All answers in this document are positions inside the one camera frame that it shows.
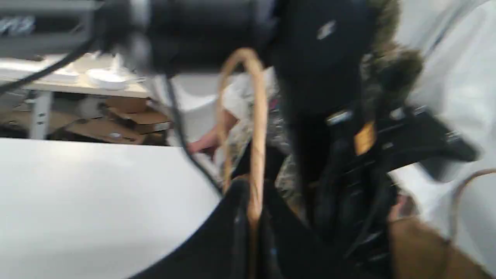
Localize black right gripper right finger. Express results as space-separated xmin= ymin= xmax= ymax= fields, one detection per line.
xmin=259 ymin=186 xmax=361 ymax=279

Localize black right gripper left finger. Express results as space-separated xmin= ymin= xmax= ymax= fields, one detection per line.
xmin=128 ymin=179 xmax=251 ymax=279

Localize brown paper bag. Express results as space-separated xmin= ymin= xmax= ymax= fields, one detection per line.
xmin=217 ymin=48 xmax=495 ymax=279

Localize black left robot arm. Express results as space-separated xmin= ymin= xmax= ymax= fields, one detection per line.
xmin=1 ymin=0 xmax=476 ymax=279

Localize person's hand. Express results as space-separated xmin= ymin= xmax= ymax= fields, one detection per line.
xmin=188 ymin=109 xmax=239 ymax=160

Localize cardboard boxes under table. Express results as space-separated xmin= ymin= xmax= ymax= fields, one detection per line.
xmin=47 ymin=98 xmax=171 ymax=145

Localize side table with dishes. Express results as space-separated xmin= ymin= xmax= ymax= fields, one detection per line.
xmin=0 ymin=52 xmax=155 ymax=141

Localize white backdrop cloth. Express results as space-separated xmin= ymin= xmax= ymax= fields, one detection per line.
xmin=392 ymin=0 xmax=495 ymax=274

